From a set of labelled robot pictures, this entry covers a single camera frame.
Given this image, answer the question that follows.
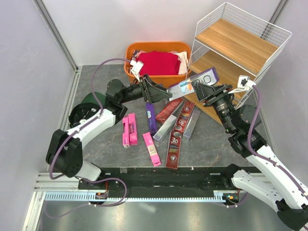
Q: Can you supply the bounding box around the red folded cloth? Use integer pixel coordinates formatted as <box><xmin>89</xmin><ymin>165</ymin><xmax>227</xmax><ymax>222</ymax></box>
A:
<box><xmin>136</xmin><ymin>51</ymin><xmax>181</xmax><ymax>76</ymax></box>

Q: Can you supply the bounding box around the green black cap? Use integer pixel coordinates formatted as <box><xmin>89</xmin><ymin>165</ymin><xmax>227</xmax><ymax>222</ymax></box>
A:
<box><xmin>68</xmin><ymin>93</ymin><xmax>101</xmax><ymax>128</ymax></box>

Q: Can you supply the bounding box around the dark red toothpaste box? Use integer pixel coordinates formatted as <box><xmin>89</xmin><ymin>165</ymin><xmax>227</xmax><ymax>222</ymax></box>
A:
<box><xmin>155</xmin><ymin>98</ymin><xmax>183</xmax><ymax>124</ymax></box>

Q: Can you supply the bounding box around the purple white toothpaste box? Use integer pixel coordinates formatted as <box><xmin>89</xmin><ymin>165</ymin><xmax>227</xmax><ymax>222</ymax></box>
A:
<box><xmin>167</xmin><ymin>67</ymin><xmax>221</xmax><ymax>102</ymax></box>

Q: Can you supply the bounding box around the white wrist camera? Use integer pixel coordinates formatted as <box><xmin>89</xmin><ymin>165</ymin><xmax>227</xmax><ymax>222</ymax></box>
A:
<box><xmin>229</xmin><ymin>75</ymin><xmax>256</xmax><ymax>94</ymax></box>
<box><xmin>130</xmin><ymin>60</ymin><xmax>144</xmax><ymax>82</ymax></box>

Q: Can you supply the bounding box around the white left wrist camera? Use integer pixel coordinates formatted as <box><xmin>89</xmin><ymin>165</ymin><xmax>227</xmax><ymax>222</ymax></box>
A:
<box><xmin>130</xmin><ymin>60</ymin><xmax>144</xmax><ymax>82</ymax></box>

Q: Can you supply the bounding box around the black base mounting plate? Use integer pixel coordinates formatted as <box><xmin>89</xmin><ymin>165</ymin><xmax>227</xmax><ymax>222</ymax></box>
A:
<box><xmin>78</xmin><ymin>164</ymin><xmax>241</xmax><ymax>191</ymax></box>

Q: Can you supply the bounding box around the pink toothpaste box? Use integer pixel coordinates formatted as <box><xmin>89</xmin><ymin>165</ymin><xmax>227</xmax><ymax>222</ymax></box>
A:
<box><xmin>122</xmin><ymin>116</ymin><xmax>130</xmax><ymax>148</ymax></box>
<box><xmin>128</xmin><ymin>113</ymin><xmax>138</xmax><ymax>146</ymax></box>

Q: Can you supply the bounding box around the blue slotted cable duct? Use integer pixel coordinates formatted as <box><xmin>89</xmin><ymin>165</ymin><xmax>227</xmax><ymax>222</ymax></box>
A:
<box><xmin>44</xmin><ymin>192</ymin><xmax>227</xmax><ymax>203</ymax></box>

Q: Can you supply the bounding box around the red 3D toothpaste box upper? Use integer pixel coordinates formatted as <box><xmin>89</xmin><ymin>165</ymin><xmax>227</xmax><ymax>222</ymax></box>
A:
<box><xmin>174</xmin><ymin>101</ymin><xmax>195</xmax><ymax>132</ymax></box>

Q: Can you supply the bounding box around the pink toothpaste box angled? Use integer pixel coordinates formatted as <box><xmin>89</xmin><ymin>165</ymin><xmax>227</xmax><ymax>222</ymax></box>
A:
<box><xmin>142</xmin><ymin>132</ymin><xmax>161</xmax><ymax>167</ymax></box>

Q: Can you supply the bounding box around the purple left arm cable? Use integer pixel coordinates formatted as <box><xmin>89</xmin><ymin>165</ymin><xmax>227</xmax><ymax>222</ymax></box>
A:
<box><xmin>43</xmin><ymin>58</ymin><xmax>135</xmax><ymax>218</ymax></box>

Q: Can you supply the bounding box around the pink toothpaste box left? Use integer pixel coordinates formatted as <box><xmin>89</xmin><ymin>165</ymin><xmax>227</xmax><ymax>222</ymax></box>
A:
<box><xmin>122</xmin><ymin>116</ymin><xmax>130</xmax><ymax>148</ymax></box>

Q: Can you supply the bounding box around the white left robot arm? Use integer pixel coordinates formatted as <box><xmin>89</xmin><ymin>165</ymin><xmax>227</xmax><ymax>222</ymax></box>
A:
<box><xmin>46</xmin><ymin>75</ymin><xmax>172</xmax><ymax>189</ymax></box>

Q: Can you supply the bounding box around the pink toothpaste box middle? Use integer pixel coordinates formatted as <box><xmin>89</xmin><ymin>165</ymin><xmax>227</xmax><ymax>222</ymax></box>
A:
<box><xmin>128</xmin><ymin>113</ymin><xmax>138</xmax><ymax>146</ymax></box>

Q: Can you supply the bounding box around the cream patterned cloth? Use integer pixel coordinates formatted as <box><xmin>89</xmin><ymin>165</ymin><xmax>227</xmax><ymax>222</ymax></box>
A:
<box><xmin>169</xmin><ymin>51</ymin><xmax>188</xmax><ymax>75</ymax></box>

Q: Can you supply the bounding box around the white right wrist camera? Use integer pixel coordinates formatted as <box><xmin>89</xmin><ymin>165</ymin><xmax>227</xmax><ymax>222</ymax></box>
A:
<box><xmin>229</xmin><ymin>75</ymin><xmax>256</xmax><ymax>94</ymax></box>

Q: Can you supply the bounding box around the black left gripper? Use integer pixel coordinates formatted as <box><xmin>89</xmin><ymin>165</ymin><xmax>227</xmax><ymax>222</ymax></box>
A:
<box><xmin>120</xmin><ymin>74</ymin><xmax>172</xmax><ymax>105</ymax></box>

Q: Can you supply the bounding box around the red 3d toothpaste box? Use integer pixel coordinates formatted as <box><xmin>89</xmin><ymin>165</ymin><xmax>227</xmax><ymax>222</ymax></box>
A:
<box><xmin>174</xmin><ymin>101</ymin><xmax>195</xmax><ymax>132</ymax></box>
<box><xmin>166</xmin><ymin>130</ymin><xmax>182</xmax><ymax>170</ymax></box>

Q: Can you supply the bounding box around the silver toothpaste box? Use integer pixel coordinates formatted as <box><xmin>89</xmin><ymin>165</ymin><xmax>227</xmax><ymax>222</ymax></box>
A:
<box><xmin>183</xmin><ymin>109</ymin><xmax>200</xmax><ymax>140</ymax></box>
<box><xmin>153</xmin><ymin>115</ymin><xmax>177</xmax><ymax>143</ymax></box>

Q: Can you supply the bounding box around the white wire wooden shelf rack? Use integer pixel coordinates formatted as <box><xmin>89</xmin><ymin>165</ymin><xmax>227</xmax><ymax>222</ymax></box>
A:
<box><xmin>182</xmin><ymin>2</ymin><xmax>293</xmax><ymax>126</ymax></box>

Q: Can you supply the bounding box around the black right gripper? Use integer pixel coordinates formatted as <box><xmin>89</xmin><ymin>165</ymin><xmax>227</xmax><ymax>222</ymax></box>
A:
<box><xmin>191</xmin><ymin>81</ymin><xmax>236</xmax><ymax>133</ymax></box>

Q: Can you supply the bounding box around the red 3D toothpaste box lower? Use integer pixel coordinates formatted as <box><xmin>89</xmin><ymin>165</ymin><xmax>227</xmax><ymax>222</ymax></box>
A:
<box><xmin>166</xmin><ymin>130</ymin><xmax>182</xmax><ymax>170</ymax></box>

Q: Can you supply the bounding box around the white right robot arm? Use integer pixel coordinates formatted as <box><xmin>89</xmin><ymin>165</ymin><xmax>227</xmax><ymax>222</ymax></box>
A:
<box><xmin>192</xmin><ymin>81</ymin><xmax>308</xmax><ymax>231</ymax></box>

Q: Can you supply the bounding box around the aluminium frame rail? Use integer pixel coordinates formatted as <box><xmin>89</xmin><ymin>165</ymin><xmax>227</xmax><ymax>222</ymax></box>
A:
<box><xmin>32</xmin><ymin>0</ymin><xmax>80</xmax><ymax>73</ymax></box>

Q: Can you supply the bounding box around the orange plastic basket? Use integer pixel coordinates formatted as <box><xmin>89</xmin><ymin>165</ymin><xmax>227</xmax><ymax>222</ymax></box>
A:
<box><xmin>126</xmin><ymin>41</ymin><xmax>192</xmax><ymax>88</ymax></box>

